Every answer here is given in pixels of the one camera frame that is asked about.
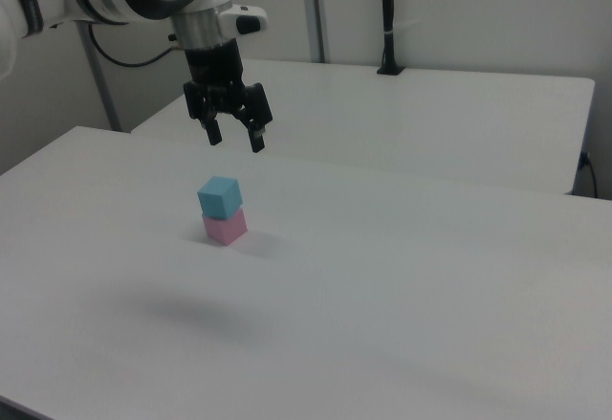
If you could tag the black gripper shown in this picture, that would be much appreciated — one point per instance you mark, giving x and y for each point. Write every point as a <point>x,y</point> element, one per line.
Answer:
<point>215,68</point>

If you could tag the blue cube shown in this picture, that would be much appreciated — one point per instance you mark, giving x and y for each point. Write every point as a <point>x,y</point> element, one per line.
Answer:
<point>217,197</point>

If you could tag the pink cube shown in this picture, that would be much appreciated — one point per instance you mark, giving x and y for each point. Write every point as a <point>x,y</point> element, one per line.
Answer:
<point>227,231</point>

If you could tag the white folding table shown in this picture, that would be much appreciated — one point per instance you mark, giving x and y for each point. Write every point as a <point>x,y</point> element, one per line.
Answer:
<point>382,118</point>

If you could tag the black pole stand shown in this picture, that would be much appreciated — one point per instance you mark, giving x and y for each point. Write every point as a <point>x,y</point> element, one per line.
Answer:
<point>388,8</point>

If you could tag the grey metal frame post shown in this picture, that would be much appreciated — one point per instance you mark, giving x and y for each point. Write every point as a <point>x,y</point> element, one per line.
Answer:
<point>102,90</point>
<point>315,8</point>

